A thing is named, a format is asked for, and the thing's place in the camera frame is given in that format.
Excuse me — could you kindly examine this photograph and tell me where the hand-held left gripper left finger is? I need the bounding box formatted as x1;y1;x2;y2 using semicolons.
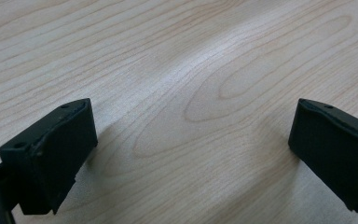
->
0;98;99;216

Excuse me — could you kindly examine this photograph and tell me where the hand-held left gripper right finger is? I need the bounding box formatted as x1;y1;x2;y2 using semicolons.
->
287;98;358;215

